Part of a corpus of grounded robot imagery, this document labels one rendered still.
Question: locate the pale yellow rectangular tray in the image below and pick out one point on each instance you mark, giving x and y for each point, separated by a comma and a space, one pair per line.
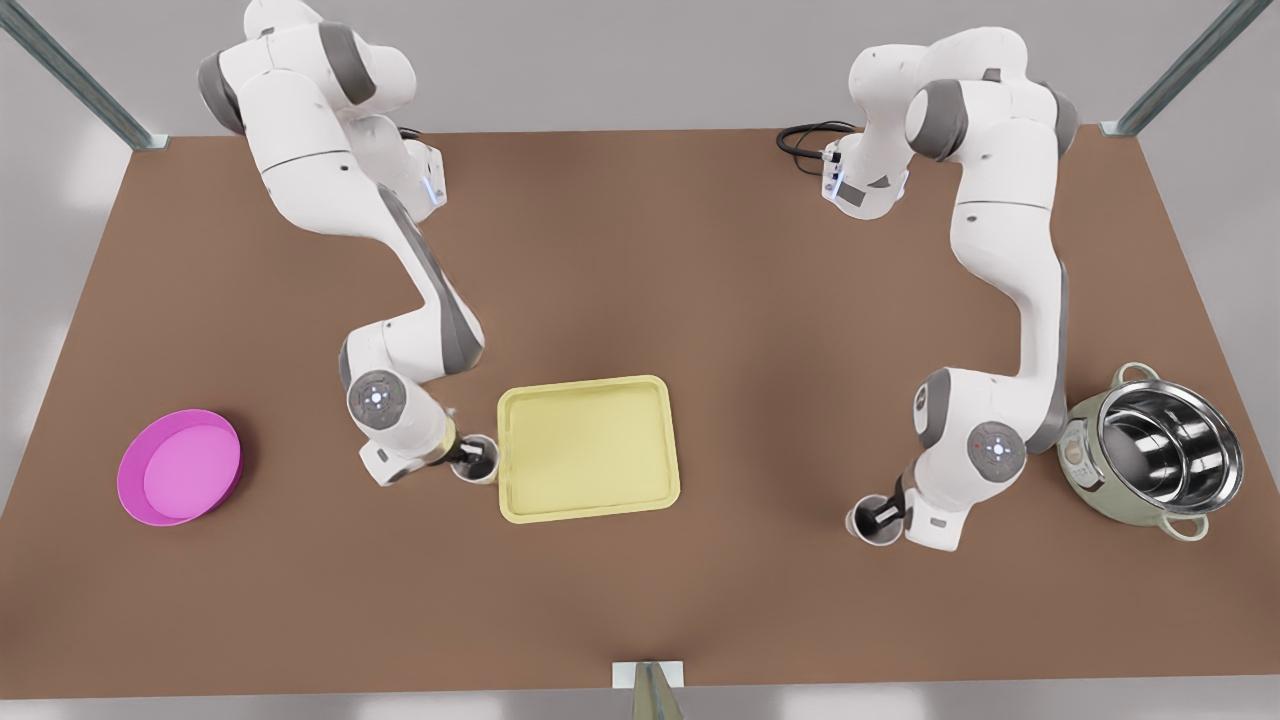
588, 448

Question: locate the silver frame post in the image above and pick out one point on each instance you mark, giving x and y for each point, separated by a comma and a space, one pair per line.
1185, 65
80, 75
652, 690

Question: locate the pink round plate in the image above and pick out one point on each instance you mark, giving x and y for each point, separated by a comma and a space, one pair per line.
180, 470

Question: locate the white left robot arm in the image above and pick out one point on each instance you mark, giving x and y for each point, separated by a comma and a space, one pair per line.
1005, 240

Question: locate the white IKEA cup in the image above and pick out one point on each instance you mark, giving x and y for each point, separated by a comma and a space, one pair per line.
862, 530
483, 474

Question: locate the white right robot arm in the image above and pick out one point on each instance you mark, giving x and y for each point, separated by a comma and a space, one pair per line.
310, 150

